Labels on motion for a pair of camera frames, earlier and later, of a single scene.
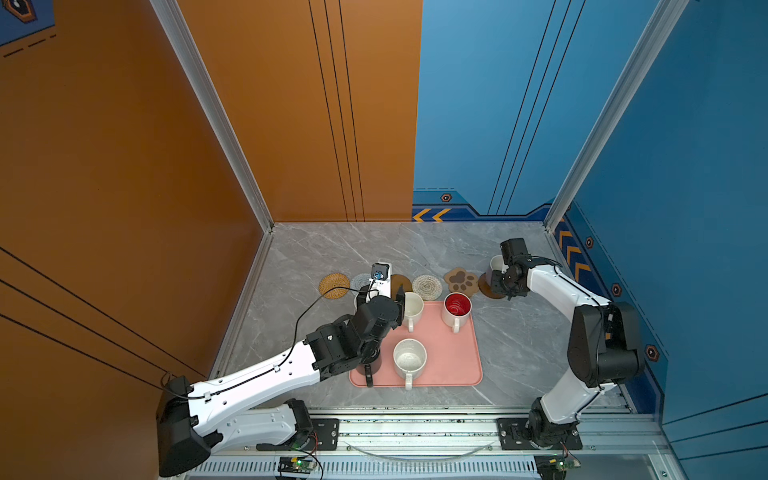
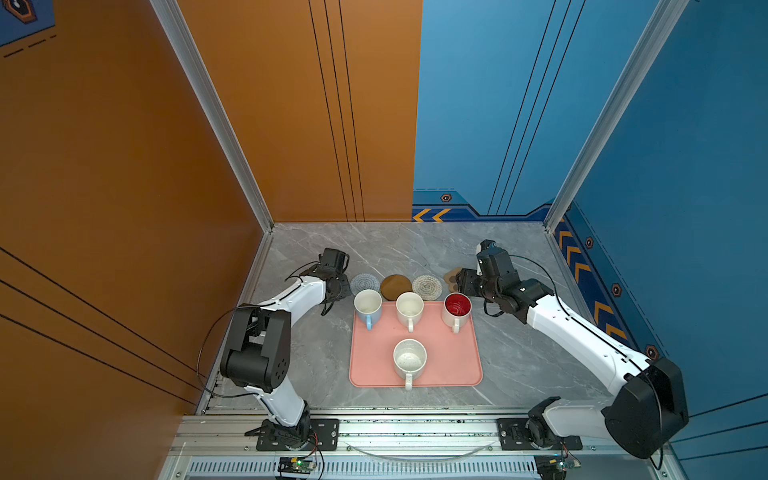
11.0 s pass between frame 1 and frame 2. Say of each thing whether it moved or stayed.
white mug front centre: stayed
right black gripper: moved
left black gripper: moved
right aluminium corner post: stayed
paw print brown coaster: stayed
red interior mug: stayed
